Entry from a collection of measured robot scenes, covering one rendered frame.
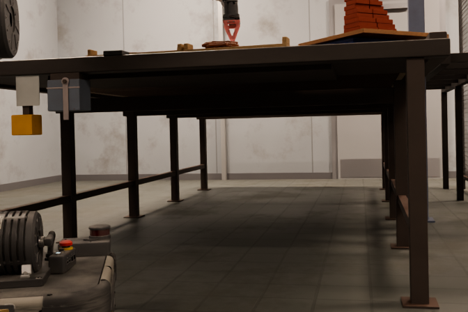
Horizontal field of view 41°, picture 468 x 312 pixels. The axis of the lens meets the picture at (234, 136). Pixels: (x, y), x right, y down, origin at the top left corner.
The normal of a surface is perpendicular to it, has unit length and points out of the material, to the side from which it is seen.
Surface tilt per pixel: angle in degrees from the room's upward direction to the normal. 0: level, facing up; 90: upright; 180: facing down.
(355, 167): 90
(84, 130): 90
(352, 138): 90
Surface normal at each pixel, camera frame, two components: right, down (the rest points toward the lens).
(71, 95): -0.21, 0.01
